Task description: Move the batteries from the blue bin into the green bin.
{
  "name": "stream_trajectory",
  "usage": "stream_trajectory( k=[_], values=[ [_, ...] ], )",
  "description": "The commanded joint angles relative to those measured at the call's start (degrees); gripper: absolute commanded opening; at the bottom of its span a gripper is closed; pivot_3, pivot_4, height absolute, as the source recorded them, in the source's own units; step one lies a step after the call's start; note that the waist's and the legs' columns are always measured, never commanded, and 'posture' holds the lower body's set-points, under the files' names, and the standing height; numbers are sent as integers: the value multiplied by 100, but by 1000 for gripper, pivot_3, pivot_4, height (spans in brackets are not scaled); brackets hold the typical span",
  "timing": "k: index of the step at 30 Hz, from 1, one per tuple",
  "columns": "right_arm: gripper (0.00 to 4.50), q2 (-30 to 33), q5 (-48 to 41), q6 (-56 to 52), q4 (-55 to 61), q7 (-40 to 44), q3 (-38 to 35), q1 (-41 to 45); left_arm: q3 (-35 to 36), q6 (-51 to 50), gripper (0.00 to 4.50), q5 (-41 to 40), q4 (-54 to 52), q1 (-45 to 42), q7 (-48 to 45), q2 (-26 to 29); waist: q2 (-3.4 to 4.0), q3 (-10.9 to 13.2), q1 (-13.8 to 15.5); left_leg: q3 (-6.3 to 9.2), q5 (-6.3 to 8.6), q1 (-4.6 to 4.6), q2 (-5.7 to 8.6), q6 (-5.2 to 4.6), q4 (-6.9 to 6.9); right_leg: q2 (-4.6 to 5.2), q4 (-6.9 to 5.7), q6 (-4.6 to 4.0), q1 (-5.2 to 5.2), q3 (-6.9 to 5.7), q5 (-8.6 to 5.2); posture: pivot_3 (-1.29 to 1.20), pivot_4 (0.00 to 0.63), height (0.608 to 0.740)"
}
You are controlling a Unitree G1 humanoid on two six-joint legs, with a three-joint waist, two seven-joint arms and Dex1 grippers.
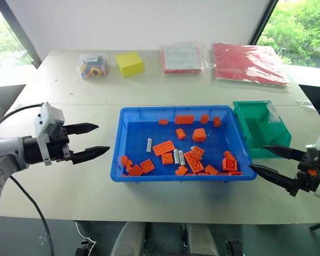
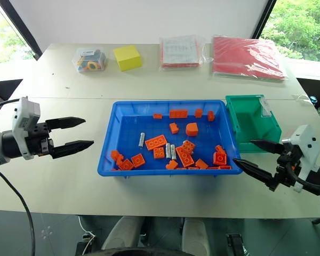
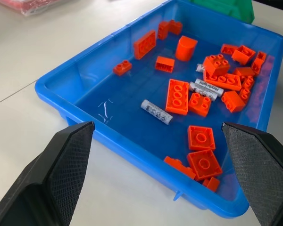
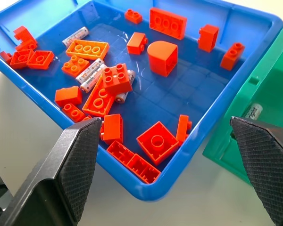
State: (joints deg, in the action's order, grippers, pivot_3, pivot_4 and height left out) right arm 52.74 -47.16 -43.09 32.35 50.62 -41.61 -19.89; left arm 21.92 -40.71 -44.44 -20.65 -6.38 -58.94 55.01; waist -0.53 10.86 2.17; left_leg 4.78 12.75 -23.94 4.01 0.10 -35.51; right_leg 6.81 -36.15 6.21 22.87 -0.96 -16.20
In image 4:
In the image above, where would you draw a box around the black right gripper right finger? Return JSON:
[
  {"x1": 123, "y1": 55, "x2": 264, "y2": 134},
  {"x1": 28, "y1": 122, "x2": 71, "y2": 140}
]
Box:
[{"x1": 229, "y1": 116, "x2": 283, "y2": 226}]

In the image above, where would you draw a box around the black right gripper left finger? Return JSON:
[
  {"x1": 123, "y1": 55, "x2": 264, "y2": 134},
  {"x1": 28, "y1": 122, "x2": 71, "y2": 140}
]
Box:
[{"x1": 0, "y1": 117, "x2": 102, "y2": 226}]

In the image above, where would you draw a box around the green plastic bin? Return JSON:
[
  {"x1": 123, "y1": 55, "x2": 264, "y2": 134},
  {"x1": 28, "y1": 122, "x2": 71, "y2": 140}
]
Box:
[{"x1": 202, "y1": 16, "x2": 283, "y2": 186}]

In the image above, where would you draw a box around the white AA battery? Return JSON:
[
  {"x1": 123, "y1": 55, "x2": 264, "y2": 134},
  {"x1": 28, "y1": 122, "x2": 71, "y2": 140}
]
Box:
[
  {"x1": 246, "y1": 103, "x2": 264, "y2": 120},
  {"x1": 75, "y1": 58, "x2": 105, "y2": 83},
  {"x1": 62, "y1": 26, "x2": 89, "y2": 47},
  {"x1": 115, "y1": 69, "x2": 136, "y2": 104},
  {"x1": 79, "y1": 70, "x2": 107, "y2": 94}
]

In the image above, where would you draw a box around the red two-stud flat brick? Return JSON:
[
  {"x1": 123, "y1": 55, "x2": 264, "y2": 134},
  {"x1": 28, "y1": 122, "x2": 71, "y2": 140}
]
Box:
[{"x1": 61, "y1": 103, "x2": 86, "y2": 123}]

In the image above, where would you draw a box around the red ribbed hollow brick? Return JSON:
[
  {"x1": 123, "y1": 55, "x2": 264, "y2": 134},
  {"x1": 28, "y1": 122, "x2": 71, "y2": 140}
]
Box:
[
  {"x1": 106, "y1": 140, "x2": 135, "y2": 169},
  {"x1": 126, "y1": 153, "x2": 161, "y2": 185}
]

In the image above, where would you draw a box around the red tall brick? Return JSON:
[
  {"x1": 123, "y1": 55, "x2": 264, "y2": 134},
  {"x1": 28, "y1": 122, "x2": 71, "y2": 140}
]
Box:
[{"x1": 100, "y1": 113, "x2": 124, "y2": 145}]

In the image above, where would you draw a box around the red sloped brick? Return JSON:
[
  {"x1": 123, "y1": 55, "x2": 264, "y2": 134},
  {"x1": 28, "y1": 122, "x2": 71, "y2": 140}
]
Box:
[{"x1": 54, "y1": 86, "x2": 83, "y2": 108}]

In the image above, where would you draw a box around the red long hollow brick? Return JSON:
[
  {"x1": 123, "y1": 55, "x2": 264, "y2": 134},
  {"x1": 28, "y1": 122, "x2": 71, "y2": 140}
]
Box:
[{"x1": 82, "y1": 75, "x2": 116, "y2": 118}]

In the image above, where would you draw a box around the thin red brick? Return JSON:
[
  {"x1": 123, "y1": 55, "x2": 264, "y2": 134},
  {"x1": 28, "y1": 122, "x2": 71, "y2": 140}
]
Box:
[{"x1": 175, "y1": 114, "x2": 193, "y2": 146}]

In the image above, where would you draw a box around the large red hollow square brick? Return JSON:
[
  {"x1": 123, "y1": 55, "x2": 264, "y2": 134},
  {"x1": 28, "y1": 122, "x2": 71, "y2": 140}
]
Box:
[{"x1": 136, "y1": 121, "x2": 180, "y2": 166}]

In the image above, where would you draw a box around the orange four-stud brick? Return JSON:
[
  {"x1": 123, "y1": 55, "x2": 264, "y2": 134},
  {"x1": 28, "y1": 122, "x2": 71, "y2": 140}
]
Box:
[{"x1": 61, "y1": 55, "x2": 90, "y2": 78}]

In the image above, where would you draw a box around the red four-stud brick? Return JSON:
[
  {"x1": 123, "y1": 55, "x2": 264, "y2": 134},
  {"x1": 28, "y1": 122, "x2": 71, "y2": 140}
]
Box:
[{"x1": 101, "y1": 63, "x2": 133, "y2": 96}]

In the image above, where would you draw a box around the blue plastic bin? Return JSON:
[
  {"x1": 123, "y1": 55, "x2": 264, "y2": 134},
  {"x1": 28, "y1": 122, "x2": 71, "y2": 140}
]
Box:
[{"x1": 0, "y1": 0, "x2": 283, "y2": 202}]

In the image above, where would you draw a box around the orange long hollow brick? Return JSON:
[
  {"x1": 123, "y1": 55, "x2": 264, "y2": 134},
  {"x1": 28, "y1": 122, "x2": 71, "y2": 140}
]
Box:
[{"x1": 65, "y1": 39, "x2": 110, "y2": 61}]

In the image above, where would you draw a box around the red brick with side studs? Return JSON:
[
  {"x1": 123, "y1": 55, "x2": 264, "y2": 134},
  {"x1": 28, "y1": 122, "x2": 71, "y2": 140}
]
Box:
[{"x1": 126, "y1": 32, "x2": 149, "y2": 55}]

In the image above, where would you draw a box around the red rounded block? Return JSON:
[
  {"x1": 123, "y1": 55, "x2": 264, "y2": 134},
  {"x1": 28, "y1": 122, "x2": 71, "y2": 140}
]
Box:
[{"x1": 147, "y1": 40, "x2": 179, "y2": 78}]

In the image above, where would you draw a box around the small red two-stud brick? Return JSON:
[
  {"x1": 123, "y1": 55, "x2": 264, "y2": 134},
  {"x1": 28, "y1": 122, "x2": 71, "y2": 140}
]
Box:
[{"x1": 124, "y1": 8, "x2": 143, "y2": 24}]

